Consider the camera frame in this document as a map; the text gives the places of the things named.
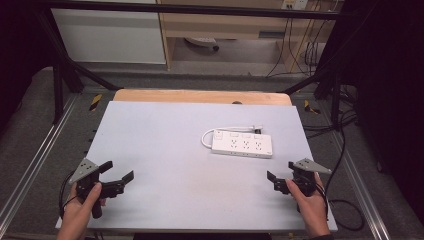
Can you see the white cabinet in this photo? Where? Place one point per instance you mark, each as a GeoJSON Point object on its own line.
{"type": "Point", "coordinates": [110, 33]}

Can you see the light wooden table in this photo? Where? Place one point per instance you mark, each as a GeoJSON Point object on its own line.
{"type": "Point", "coordinates": [200, 96]}

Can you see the yellow black tape marker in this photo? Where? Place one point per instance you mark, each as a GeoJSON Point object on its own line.
{"type": "Point", "coordinates": [310, 107]}
{"type": "Point", "coordinates": [95, 102]}

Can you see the white wall socket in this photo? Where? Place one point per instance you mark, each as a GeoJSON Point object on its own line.
{"type": "Point", "coordinates": [294, 4]}

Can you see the black metal frame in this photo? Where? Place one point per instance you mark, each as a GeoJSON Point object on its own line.
{"type": "Point", "coordinates": [60, 83]}

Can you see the grey table cover board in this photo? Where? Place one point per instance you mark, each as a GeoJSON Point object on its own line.
{"type": "Point", "coordinates": [173, 166]}

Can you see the person's right hand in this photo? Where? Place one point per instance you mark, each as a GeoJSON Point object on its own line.
{"type": "Point", "coordinates": [311, 210]}

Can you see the black curtain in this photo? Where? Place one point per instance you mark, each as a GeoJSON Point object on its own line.
{"type": "Point", "coordinates": [16, 50]}
{"type": "Point", "coordinates": [390, 83]}

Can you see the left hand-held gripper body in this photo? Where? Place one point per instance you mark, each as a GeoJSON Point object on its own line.
{"type": "Point", "coordinates": [87, 180]}

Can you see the light wooden desk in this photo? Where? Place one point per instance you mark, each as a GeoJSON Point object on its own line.
{"type": "Point", "coordinates": [226, 23]}

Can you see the aluminium floor rail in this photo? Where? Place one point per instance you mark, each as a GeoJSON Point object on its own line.
{"type": "Point", "coordinates": [36, 156]}
{"type": "Point", "coordinates": [363, 190]}

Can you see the small white power strip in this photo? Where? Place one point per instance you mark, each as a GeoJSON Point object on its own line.
{"type": "Point", "coordinates": [201, 41]}

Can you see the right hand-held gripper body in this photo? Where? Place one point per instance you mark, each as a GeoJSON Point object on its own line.
{"type": "Point", "coordinates": [304, 178]}

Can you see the person's left hand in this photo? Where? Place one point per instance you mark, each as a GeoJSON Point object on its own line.
{"type": "Point", "coordinates": [77, 216]}

